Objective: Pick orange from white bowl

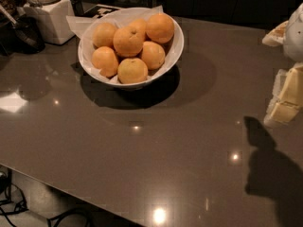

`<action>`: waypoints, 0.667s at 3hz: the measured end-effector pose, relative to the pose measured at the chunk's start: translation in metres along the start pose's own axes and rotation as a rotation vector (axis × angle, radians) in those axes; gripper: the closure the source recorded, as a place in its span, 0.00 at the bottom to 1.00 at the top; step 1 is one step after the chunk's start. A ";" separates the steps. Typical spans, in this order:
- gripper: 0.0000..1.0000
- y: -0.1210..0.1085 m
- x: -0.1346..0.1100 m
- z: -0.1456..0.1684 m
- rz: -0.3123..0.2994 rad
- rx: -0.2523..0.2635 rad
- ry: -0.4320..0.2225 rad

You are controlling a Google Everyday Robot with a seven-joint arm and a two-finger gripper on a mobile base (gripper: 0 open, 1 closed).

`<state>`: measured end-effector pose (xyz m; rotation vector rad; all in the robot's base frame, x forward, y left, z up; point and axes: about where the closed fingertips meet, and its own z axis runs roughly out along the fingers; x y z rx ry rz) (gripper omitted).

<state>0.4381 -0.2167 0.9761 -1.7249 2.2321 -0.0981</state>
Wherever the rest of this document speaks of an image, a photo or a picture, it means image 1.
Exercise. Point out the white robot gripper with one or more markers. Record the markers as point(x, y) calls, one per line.
point(294, 37)

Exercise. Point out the black white marker card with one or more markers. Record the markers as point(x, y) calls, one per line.
point(99, 10)

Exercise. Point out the white ceramic bowl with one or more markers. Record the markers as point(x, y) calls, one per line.
point(173, 50)

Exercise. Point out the black round pan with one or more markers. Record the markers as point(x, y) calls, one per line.
point(27, 33)

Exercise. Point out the white square ceramic jar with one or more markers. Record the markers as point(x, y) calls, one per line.
point(51, 18)

